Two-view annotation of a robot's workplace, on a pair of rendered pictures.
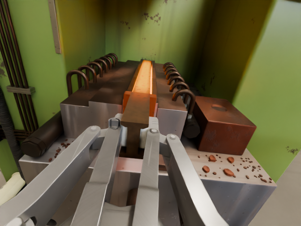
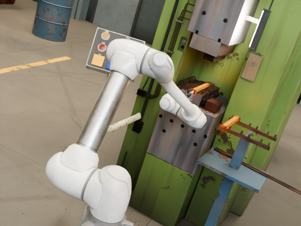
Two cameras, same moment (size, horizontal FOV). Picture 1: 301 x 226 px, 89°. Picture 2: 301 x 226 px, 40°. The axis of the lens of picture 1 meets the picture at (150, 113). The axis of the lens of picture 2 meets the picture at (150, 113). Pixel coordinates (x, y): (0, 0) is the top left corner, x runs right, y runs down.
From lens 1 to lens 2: 259 cm
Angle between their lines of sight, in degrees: 23
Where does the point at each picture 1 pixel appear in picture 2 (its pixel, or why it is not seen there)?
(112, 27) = (199, 63)
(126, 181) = not seen: hidden behind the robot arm
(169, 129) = (197, 100)
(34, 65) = not seen: hidden behind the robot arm
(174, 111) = (199, 95)
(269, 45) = (238, 88)
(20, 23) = not seen: hidden behind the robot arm
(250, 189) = (209, 116)
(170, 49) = (225, 80)
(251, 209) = (210, 124)
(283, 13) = (241, 80)
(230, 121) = (212, 102)
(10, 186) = (138, 115)
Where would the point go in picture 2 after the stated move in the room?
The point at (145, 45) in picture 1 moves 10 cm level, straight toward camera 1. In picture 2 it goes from (213, 75) to (210, 76)
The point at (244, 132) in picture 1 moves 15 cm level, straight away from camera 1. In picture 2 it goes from (215, 106) to (232, 108)
